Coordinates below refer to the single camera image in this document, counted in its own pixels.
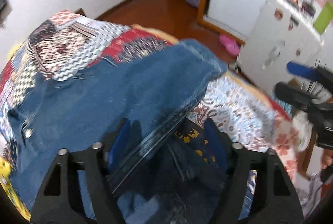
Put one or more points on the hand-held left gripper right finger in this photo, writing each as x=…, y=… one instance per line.
x=214, y=135

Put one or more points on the green sheet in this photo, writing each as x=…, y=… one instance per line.
x=324, y=17

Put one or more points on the person's right hand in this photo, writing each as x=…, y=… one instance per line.
x=327, y=159

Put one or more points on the pink slipper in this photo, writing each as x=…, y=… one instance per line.
x=224, y=39
x=233, y=48

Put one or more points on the white cabinet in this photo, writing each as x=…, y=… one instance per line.
x=268, y=31

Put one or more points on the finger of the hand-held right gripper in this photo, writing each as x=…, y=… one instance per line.
x=299, y=69
x=291, y=95

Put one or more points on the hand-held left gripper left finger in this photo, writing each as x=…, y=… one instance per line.
x=121, y=135

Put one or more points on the patchwork printed bedspread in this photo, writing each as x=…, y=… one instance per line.
x=78, y=39

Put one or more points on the blue denim jeans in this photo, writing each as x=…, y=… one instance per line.
x=117, y=88

